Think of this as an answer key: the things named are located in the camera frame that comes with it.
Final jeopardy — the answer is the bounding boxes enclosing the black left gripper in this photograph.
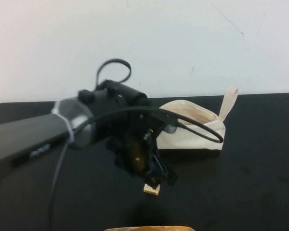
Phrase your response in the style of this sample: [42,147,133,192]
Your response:
[105,112,179,188]

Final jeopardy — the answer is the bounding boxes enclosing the small yellow barcode eraser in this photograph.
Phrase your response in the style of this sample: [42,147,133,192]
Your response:
[142,183,162,196]

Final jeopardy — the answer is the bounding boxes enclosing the cream canvas pencil case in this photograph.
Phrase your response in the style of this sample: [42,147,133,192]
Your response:
[156,86,239,152]

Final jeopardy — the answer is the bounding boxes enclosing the yellow-brown cardboard object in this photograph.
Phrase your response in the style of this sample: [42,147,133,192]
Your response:
[103,225,194,231]

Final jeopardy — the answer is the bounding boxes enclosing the white zip tie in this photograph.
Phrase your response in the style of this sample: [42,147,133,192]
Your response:
[52,101,76,142]

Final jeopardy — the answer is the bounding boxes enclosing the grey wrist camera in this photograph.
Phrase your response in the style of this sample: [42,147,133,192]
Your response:
[162,116,184,134]

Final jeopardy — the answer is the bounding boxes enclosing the thick black camera cable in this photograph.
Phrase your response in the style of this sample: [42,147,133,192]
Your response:
[71,107,224,151]

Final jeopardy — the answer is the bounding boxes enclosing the thin grey cable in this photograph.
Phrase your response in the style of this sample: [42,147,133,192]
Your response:
[47,139,72,231]

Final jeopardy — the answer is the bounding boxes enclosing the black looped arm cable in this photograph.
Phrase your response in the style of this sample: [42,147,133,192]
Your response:
[95,58,132,90]

